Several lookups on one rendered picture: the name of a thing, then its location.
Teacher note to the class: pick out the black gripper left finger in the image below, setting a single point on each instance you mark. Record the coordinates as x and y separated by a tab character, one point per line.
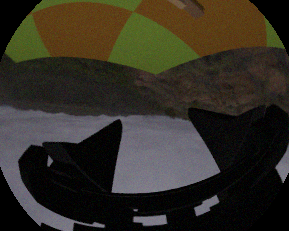
95	157

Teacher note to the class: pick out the long brown wooden rail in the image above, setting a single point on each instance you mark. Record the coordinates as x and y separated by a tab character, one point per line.
178	3

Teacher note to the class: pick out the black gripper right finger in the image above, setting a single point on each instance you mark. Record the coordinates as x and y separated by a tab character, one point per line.
224	134

